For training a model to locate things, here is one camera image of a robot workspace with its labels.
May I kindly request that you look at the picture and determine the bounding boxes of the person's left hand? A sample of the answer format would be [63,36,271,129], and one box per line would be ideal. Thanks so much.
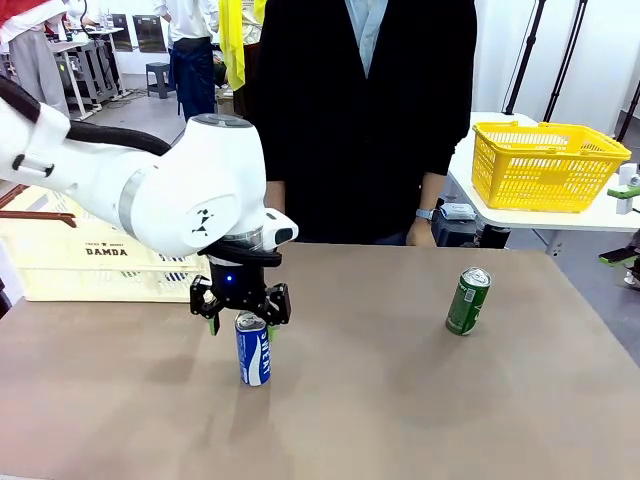
[404,218,433,247]

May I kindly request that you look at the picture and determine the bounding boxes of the green drink can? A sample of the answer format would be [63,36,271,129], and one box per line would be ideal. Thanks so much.
[445,267,492,336]

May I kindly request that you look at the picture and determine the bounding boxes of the person's right forearm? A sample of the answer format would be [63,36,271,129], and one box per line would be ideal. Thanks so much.
[266,179,287,214]

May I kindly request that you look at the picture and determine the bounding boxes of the red cloth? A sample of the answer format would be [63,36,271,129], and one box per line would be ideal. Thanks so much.
[0,0,66,29]

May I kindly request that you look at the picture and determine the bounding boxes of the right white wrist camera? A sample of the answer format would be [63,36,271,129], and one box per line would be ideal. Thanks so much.
[615,162,640,216]

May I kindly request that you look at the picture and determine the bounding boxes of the person in black cardigan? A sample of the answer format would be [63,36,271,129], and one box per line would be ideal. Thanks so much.
[249,0,479,246]

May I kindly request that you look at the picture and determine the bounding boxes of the cream basket brown handles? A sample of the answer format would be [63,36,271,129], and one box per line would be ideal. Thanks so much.
[0,183,214,304]

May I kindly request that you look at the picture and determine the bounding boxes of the brown cardboard box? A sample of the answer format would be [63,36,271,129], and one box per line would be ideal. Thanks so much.
[215,88,241,119]

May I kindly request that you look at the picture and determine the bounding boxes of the blue Pocari Sweat can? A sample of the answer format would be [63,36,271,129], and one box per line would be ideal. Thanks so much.
[234,309,274,388]

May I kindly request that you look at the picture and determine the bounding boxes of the metal workbench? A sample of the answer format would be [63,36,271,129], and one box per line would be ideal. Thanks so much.
[48,27,127,121]

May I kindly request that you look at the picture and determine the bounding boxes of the person's left forearm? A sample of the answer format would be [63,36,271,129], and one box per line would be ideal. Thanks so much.
[419,172,447,212]

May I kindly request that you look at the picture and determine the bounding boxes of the dark framed panel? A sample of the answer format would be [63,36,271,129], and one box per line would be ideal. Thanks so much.
[110,13,135,54]
[132,14,168,55]

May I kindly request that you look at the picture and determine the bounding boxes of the yellow hanging cloth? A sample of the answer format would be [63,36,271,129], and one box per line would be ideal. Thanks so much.
[218,0,269,92]

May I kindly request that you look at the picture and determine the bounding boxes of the grey plastic stool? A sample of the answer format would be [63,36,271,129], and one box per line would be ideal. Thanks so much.
[145,61,177,100]

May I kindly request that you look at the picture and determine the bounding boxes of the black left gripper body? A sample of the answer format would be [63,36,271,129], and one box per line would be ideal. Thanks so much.
[198,241,284,314]

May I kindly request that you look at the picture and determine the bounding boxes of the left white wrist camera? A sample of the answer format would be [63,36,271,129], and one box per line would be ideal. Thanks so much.
[262,209,300,250]

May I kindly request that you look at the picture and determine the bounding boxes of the white wet wipes pack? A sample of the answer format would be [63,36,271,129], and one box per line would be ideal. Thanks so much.
[439,202,477,222]

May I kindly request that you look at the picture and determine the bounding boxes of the black tripod pole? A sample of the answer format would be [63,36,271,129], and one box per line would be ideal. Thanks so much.
[503,0,547,116]
[543,0,590,124]
[615,82,640,144]

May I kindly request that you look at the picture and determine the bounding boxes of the mannequin with dark skirt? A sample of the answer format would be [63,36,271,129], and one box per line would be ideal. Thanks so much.
[233,39,261,121]

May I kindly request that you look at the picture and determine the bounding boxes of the dark grey box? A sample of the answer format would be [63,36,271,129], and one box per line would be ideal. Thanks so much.
[433,212,484,248]

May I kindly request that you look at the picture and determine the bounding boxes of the white side table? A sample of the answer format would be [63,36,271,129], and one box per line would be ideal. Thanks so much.
[447,110,640,257]

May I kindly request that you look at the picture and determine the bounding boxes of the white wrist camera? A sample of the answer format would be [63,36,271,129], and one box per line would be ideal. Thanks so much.
[262,209,300,250]
[615,162,640,216]

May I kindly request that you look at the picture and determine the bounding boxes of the black cable hose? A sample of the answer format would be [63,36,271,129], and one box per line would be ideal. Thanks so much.
[0,74,172,157]

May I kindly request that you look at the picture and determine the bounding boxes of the yellow plastic shopping basket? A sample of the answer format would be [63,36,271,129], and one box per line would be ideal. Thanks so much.
[470,120,632,215]

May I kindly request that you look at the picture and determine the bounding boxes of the white backdrop curtain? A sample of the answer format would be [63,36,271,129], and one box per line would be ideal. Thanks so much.
[472,0,640,126]

